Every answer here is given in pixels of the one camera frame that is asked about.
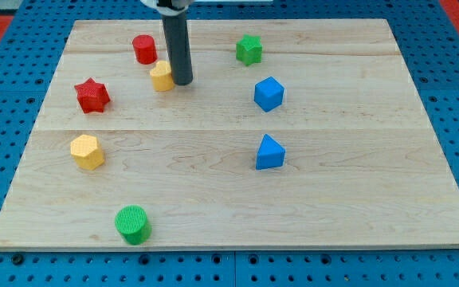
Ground yellow hexagon block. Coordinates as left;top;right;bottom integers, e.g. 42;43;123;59
70;135;105;171

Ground yellow heart block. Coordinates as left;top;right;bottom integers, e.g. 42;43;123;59
149;61;175;92

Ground light wooden board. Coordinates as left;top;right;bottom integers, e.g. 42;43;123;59
0;18;459;252

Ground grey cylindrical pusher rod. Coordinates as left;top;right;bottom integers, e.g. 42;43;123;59
162;12;193;85

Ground blue cube block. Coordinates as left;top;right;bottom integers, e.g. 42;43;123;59
253;77;284;112

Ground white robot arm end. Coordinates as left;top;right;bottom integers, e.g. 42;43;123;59
140;0;194;16

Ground green star block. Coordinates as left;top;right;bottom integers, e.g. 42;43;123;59
236;34;263;66

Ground red cylinder block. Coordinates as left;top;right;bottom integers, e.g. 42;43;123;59
132;34;158;65

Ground green cylinder block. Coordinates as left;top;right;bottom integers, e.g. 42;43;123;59
115;205;151;245

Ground blue triangle block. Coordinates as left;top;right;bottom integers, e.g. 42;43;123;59
255;134;286;170

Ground red star block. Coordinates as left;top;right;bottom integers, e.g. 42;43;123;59
74;78;111;113

